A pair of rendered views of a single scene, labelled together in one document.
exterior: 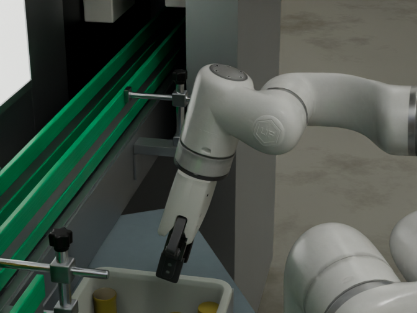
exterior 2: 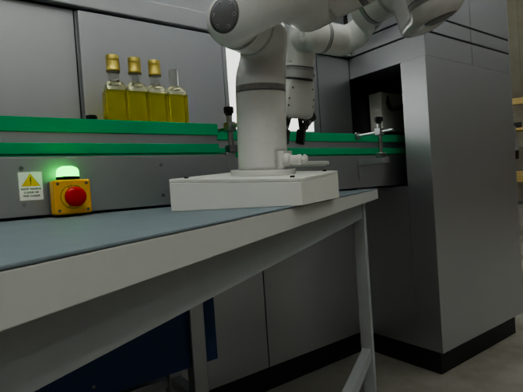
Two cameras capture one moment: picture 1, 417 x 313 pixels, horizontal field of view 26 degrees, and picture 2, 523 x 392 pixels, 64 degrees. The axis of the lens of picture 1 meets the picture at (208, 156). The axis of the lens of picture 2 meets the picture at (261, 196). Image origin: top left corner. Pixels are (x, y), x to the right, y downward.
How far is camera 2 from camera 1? 1.02 m
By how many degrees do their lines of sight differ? 47
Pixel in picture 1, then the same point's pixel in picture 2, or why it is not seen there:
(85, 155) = (312, 143)
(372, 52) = not seen: outside the picture
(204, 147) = (289, 61)
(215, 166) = (295, 70)
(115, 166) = (336, 159)
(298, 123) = not seen: hidden behind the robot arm
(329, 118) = (356, 40)
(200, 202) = (288, 89)
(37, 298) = (209, 130)
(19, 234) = not seen: hidden behind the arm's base
